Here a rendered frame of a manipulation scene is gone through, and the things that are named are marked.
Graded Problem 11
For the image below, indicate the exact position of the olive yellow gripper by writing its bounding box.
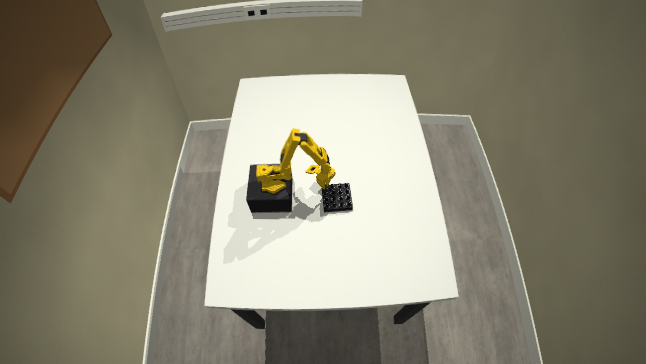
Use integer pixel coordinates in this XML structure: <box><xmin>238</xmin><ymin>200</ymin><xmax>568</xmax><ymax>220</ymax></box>
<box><xmin>305</xmin><ymin>165</ymin><xmax>336</xmax><ymax>189</ymax></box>

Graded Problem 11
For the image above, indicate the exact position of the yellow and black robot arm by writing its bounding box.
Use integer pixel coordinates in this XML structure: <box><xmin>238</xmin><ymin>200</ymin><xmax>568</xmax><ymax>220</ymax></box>
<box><xmin>258</xmin><ymin>129</ymin><xmax>331</xmax><ymax>194</ymax></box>

